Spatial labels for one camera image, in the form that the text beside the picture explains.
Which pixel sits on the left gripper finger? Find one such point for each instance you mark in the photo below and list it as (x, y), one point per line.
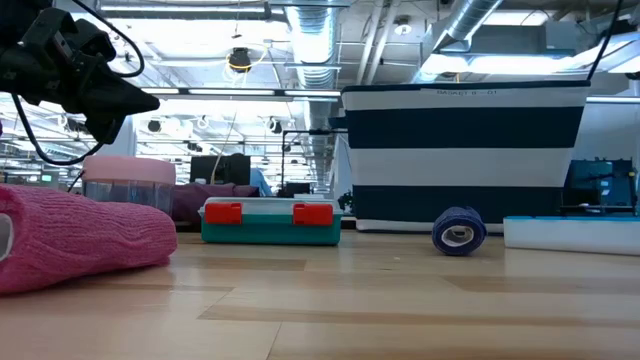
(115, 97)
(106, 127)

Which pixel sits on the clear cup pink lid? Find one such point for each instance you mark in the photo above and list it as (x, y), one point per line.
(130, 175)

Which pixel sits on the pink knitted cloth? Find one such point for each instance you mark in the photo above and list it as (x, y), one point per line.
(85, 235)

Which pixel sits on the first aid kit box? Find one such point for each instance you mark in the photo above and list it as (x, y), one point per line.
(270, 225)

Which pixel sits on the blue bandage roll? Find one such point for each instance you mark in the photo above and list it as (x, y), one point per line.
(445, 225)

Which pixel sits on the white rectangular box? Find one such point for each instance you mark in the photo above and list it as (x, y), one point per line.
(570, 235)

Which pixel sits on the navy white striped basket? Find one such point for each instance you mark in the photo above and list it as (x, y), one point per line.
(460, 165)

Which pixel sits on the purple folded cloth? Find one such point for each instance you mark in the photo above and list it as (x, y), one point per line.
(200, 200)

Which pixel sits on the overhead LED light bar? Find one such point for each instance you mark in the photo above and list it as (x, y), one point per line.
(240, 92)

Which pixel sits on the black background monitor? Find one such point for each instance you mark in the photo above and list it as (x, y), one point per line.
(225, 170)

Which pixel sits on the teal machine cabinet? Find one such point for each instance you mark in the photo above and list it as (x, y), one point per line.
(600, 185)

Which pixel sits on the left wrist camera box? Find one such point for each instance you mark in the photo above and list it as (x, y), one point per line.
(85, 42)

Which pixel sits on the black overhead camera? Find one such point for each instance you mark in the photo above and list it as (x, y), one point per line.
(240, 60)

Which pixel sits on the black background frame stand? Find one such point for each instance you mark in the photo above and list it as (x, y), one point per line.
(283, 160)

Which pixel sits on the silver ventilation duct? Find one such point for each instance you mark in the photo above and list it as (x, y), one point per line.
(470, 20)
(312, 50)

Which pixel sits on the black aluminium table frame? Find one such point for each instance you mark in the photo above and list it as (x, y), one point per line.
(348, 223)

